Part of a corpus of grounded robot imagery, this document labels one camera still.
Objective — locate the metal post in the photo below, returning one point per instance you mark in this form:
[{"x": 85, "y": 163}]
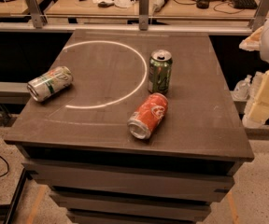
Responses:
[
  {"x": 37, "y": 17},
  {"x": 260, "y": 15},
  {"x": 143, "y": 15}
]

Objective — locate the clear sanitizer bottle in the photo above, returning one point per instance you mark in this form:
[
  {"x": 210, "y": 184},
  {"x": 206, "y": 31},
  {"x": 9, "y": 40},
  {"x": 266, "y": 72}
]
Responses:
[
  {"x": 241, "y": 90},
  {"x": 255, "y": 84}
]

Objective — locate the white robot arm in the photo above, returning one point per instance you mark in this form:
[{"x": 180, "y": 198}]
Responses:
[{"x": 264, "y": 45}]

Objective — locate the metal post right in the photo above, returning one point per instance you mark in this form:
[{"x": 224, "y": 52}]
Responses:
[{"x": 260, "y": 15}]

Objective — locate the white face mask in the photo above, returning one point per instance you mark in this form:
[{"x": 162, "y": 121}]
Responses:
[{"x": 123, "y": 3}]

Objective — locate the orange soda can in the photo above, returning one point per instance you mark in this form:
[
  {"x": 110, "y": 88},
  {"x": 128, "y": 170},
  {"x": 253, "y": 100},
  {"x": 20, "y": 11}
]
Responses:
[{"x": 148, "y": 116}]

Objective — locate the white handheld tool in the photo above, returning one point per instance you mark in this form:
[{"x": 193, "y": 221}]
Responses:
[{"x": 158, "y": 5}]

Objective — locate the green soda can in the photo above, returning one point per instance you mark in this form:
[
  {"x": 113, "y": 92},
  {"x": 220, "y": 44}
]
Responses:
[{"x": 160, "y": 69}]

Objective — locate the clear sanitizer bottle right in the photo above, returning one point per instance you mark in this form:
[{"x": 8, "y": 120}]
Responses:
[{"x": 255, "y": 84}]

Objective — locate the metal post left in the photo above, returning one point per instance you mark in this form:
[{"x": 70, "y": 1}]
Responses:
[{"x": 37, "y": 17}]

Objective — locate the metal post middle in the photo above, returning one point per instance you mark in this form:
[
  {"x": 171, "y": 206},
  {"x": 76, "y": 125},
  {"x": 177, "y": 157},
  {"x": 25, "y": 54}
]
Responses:
[{"x": 143, "y": 15}]

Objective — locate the clear sanitizer bottle left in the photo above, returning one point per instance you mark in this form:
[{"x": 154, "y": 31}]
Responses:
[{"x": 241, "y": 90}]

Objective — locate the white green 7up can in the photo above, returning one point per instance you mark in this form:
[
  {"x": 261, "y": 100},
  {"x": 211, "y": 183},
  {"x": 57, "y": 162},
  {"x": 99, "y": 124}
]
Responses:
[{"x": 43, "y": 87}]

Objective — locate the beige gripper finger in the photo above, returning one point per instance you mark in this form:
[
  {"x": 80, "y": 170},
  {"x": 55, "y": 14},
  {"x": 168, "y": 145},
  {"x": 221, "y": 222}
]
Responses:
[
  {"x": 252, "y": 42},
  {"x": 256, "y": 112}
]

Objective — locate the dark wooden table stand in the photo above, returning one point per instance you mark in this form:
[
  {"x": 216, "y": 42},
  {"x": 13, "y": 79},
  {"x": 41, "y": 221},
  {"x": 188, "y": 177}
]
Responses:
[{"x": 78, "y": 142}]

